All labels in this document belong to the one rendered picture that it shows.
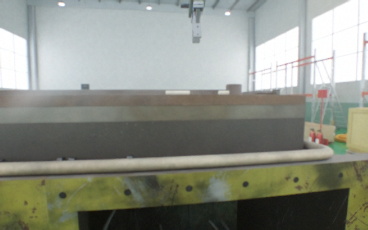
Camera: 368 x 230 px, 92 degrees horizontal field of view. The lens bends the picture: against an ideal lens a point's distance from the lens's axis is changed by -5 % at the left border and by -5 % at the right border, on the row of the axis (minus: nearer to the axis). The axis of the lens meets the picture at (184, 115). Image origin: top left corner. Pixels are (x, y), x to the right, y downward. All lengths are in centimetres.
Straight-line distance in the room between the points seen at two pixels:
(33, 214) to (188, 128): 30
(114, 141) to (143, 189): 12
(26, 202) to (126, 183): 16
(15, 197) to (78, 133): 13
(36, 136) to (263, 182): 43
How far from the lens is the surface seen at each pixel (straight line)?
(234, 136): 41
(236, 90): 48
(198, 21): 66
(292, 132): 48
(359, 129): 558
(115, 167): 34
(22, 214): 41
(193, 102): 38
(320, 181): 46
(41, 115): 43
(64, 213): 38
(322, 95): 606
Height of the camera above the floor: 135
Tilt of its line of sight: 5 degrees down
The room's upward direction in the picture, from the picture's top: straight up
